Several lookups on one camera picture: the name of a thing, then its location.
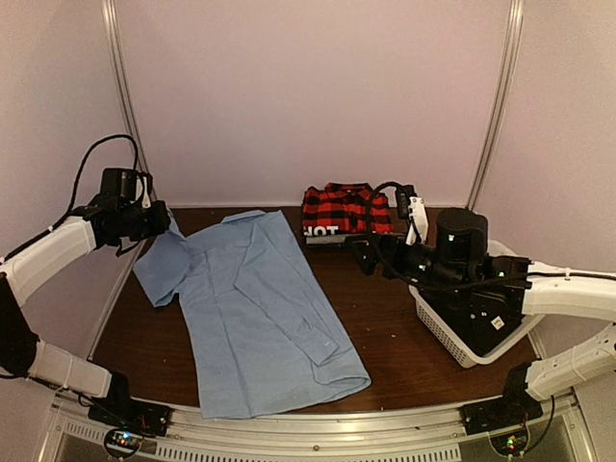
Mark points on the white plastic basket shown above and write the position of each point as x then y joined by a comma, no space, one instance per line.
456,347

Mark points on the right circuit board with leds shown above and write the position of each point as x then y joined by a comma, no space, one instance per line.
509,444

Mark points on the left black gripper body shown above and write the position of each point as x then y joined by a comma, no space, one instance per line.
136,228

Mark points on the black folded shirt white letters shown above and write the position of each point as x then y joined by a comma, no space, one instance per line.
319,230

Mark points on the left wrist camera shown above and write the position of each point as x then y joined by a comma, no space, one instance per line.
144,190

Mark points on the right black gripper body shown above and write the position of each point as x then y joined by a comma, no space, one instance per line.
395,243

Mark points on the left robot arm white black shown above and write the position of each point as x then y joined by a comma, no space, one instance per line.
122,210

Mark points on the light blue long sleeve shirt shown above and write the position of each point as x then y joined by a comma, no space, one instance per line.
265,338

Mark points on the aluminium front rail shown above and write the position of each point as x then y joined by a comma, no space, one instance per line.
434,433

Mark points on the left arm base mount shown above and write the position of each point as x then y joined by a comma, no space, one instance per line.
141,417

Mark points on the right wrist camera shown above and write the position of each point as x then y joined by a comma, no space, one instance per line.
410,208

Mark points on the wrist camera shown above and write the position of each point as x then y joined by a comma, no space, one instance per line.
144,190
410,208

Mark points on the circuit board with leds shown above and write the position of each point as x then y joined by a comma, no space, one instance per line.
119,442
509,444

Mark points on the left circuit board with leds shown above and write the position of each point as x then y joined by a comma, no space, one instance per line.
119,442

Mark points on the left aluminium frame post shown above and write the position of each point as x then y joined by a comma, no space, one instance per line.
111,26

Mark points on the right aluminium frame post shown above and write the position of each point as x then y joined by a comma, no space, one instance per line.
508,63

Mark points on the black shirt in basket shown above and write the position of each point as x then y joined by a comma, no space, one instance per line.
480,319

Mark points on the red black plaid folded shirt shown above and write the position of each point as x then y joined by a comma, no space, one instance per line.
349,206

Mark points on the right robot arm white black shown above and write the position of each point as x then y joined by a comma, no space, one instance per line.
461,262

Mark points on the aluminium frame post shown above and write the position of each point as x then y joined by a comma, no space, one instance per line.
508,63
111,26

